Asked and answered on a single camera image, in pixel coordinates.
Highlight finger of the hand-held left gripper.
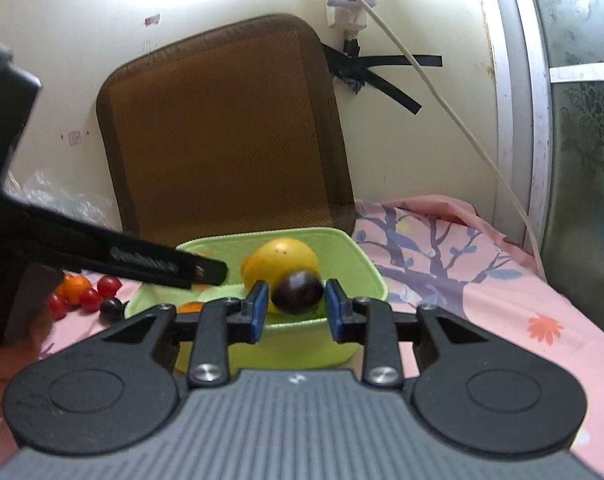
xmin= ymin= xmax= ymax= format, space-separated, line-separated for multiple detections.
xmin=2 ymin=194 xmax=229 ymax=291

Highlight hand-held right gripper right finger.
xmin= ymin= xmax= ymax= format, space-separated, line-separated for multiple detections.
xmin=324 ymin=279 xmax=488 ymax=388

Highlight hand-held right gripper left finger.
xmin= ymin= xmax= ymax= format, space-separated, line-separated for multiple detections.
xmin=98 ymin=280 xmax=271 ymax=389

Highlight dark purple plum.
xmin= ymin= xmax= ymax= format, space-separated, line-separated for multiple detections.
xmin=272 ymin=269 xmax=325 ymax=315

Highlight green plastic bowl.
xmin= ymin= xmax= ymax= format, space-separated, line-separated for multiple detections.
xmin=124 ymin=227 xmax=387 ymax=373

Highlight dark purple cherry tomato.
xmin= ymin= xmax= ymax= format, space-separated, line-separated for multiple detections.
xmin=100 ymin=297 xmax=128 ymax=322

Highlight yellow lemon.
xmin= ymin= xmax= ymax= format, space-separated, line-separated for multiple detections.
xmin=239 ymin=238 xmax=323 ymax=316

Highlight clear plastic bag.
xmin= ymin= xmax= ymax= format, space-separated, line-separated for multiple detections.
xmin=4 ymin=170 xmax=115 ymax=231

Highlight pink printed bedsheet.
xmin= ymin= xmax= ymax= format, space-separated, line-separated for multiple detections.
xmin=0 ymin=195 xmax=604 ymax=480

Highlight brown woven seat cushion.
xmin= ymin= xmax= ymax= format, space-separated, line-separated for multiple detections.
xmin=96 ymin=14 xmax=357 ymax=242

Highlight crossed black tape strips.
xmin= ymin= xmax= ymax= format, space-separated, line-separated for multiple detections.
xmin=322 ymin=40 xmax=443 ymax=117

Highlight aluminium frosted sliding door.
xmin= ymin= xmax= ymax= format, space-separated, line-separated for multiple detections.
xmin=489 ymin=0 xmax=604 ymax=343

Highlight long white cable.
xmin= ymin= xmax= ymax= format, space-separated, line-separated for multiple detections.
xmin=359 ymin=2 xmax=548 ymax=283

